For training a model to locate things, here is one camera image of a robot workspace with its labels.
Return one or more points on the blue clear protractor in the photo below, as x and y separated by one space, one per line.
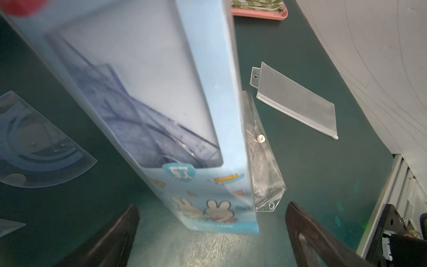
34 152

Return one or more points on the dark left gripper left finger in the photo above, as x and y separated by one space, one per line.
110 247

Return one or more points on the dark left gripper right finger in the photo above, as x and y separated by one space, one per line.
311 242

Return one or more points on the blue printed ruler set card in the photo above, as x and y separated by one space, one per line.
161 79

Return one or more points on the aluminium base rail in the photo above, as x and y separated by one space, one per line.
399 208

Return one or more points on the green white checkered cloth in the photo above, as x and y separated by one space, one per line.
277 6

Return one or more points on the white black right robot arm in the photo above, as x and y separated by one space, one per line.
394 245

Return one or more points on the large clear triangle ruler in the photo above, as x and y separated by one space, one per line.
7 227

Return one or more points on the pink plastic tray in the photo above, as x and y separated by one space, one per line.
260 14

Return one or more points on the clear ruler set pouch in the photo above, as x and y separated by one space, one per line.
294 100

